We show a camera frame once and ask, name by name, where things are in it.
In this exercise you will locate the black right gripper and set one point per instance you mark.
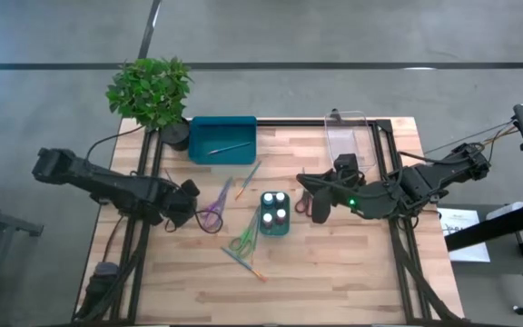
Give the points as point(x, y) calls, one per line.
point(348, 184)

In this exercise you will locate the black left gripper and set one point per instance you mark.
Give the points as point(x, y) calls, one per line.
point(180, 197)

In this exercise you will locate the red scissors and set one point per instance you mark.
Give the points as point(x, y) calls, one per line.
point(307, 196)

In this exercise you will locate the black paint bottle white cap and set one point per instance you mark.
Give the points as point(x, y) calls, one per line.
point(280, 197)

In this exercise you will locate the brown paint bottle white cap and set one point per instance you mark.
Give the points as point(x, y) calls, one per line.
point(281, 213)

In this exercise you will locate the purple scissors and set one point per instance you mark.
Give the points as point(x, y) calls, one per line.
point(223, 195)

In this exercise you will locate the blue paint bottle white cap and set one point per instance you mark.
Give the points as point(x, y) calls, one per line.
point(268, 198)

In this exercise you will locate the small teal plastic basket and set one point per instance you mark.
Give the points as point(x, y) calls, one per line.
point(276, 229)

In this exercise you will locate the maroon paint bottle white cap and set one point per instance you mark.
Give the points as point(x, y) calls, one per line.
point(267, 219)

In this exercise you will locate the green scissors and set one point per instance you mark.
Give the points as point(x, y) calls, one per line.
point(249, 232)

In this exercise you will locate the thin blue orange paintbrush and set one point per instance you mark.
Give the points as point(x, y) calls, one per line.
point(248, 180)

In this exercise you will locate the thick blue paintbrush orange bristles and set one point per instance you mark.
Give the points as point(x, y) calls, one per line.
point(243, 263)

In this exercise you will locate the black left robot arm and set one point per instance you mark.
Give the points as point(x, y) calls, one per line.
point(107, 184)

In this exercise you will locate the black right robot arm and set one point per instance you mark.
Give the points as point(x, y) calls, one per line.
point(425, 181)

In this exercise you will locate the clear plastic container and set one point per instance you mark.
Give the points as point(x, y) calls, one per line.
point(350, 136)

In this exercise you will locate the blue rectangular plastic tray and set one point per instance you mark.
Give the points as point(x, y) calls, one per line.
point(223, 156)

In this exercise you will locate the small black clamp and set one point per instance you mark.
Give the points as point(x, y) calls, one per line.
point(335, 115)

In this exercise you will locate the green plant in black pot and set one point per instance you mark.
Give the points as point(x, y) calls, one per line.
point(148, 91)

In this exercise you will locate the white paper sheet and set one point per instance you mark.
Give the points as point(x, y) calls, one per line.
point(459, 220)

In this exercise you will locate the white plastic box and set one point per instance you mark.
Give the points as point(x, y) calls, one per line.
point(506, 210)

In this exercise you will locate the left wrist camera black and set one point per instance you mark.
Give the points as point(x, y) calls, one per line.
point(190, 187)

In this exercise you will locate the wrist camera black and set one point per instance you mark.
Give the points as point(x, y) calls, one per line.
point(346, 161)
point(190, 187)

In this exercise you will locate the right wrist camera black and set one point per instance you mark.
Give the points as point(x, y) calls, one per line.
point(346, 161)

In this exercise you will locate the black aluminium table frame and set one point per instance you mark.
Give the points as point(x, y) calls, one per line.
point(289, 122)

